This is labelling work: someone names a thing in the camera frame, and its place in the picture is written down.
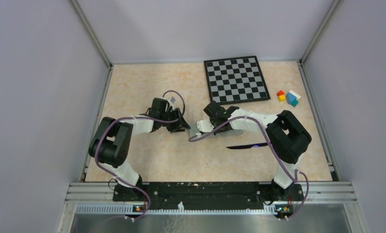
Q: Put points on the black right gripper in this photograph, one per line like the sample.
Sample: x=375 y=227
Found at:
x=213 y=122

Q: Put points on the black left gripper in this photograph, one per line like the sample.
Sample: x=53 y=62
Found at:
x=182 y=124

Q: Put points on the grey cloth napkin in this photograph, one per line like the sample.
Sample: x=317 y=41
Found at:
x=194 y=131

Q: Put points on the dark purple knife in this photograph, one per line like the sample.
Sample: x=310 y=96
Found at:
x=242 y=147

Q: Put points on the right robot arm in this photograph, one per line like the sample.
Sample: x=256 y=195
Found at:
x=284 y=135

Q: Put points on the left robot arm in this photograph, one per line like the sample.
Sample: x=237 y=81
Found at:
x=110 y=144

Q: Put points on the black and grey chessboard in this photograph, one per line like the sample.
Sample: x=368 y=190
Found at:
x=235 y=80

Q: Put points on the yellow wooden block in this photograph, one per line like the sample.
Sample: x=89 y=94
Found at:
x=281 y=98

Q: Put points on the red wooden block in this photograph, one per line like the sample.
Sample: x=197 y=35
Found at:
x=279 y=93

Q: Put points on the blue wooden block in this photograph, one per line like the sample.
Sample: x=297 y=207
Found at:
x=290 y=98

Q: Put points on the white wooden block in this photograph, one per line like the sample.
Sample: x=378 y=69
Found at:
x=297 y=96

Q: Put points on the teal wooden block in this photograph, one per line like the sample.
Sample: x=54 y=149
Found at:
x=294 y=103

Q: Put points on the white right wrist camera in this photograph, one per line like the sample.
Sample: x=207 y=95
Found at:
x=205 y=126

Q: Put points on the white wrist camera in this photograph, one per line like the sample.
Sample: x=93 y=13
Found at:
x=205 y=126
x=171 y=102

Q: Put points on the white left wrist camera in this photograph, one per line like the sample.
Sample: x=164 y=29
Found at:
x=171 y=102

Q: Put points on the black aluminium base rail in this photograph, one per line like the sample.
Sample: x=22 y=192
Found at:
x=201 y=198

